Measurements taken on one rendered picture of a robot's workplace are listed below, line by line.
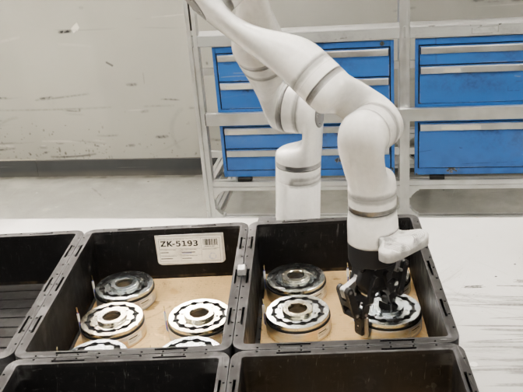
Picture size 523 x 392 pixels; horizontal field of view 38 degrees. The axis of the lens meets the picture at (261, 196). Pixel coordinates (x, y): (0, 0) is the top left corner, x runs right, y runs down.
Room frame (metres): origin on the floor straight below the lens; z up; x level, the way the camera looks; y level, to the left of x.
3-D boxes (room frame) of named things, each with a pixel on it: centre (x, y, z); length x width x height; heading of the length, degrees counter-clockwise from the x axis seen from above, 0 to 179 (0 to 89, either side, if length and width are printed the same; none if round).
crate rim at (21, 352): (1.05, 0.19, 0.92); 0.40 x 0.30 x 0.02; 176
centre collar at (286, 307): (1.03, -0.04, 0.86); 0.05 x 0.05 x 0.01
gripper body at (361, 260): (1.00, -0.16, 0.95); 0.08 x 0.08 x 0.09
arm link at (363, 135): (0.99, -0.15, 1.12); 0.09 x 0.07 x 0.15; 146
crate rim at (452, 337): (1.03, -0.11, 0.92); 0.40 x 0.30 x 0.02; 176
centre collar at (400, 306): (1.02, -0.18, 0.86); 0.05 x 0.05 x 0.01
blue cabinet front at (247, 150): (2.95, -0.20, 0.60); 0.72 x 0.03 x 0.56; 79
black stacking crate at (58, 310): (1.05, 0.19, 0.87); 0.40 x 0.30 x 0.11; 176
